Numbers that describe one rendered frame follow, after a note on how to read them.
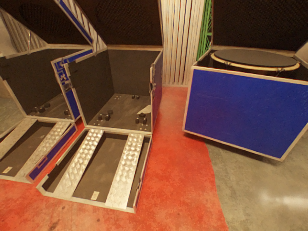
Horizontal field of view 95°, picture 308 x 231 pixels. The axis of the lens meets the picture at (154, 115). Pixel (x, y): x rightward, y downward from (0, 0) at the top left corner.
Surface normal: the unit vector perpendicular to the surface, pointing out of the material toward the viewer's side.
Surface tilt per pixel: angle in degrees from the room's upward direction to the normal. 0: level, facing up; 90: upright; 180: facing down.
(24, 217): 0
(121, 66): 90
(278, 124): 90
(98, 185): 1
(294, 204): 0
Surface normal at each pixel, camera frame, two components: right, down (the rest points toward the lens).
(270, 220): 0.00, -0.82
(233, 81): -0.46, 0.50
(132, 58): -0.16, 0.56
